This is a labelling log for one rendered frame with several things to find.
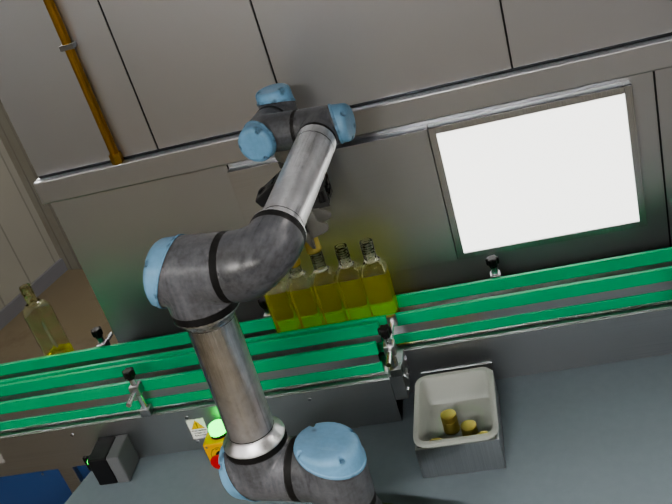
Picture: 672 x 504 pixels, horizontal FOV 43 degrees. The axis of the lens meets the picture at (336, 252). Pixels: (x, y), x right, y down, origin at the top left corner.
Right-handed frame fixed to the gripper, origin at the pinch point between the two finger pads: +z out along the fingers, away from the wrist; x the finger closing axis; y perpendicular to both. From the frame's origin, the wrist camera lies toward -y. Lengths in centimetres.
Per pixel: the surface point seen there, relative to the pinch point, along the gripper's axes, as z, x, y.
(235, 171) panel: -14.8, 12.2, -15.2
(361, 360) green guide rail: 24.8, -13.7, 5.9
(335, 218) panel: 2.0, 11.8, 4.1
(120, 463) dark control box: 36, -23, -54
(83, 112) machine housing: -36, 16, -46
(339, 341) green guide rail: 24.0, -6.2, 0.5
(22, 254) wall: 92, 232, -224
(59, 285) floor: 117, 234, -213
